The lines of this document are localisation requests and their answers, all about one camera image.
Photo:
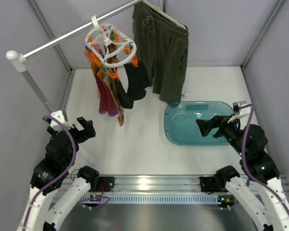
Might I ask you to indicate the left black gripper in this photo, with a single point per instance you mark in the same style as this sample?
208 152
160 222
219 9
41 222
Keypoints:
80 133

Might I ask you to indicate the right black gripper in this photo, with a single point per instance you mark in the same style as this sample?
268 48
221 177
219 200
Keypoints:
218 123

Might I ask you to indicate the maroon striped sock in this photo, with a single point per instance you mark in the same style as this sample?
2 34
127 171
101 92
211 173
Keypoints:
103 105
112 107

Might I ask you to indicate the black sock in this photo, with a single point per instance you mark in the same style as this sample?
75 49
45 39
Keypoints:
124 98
138 80

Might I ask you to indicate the brown argyle sock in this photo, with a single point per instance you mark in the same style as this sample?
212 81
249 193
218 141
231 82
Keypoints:
110 82

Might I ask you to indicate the white round clip hanger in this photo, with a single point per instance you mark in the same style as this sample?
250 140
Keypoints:
110 45

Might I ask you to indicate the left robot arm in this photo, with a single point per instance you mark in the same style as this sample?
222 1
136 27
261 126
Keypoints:
50 172

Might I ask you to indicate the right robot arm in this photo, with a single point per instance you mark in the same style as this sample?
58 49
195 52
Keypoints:
255 173

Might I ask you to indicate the teal plastic basin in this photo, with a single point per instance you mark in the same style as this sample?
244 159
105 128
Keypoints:
180 122

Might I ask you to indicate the orange clothes peg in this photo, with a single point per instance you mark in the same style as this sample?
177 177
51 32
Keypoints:
134 61

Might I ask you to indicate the olive green shorts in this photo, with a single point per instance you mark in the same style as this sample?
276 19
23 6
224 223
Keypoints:
163 48

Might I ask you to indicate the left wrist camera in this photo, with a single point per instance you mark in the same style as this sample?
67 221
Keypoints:
62 118

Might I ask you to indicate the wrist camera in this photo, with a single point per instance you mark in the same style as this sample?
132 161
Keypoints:
241 110
62 118

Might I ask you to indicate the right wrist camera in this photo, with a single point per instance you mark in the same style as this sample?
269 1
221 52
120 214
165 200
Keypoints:
241 110

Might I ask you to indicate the aluminium mounting rail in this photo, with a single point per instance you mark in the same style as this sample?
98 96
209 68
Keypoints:
153 190

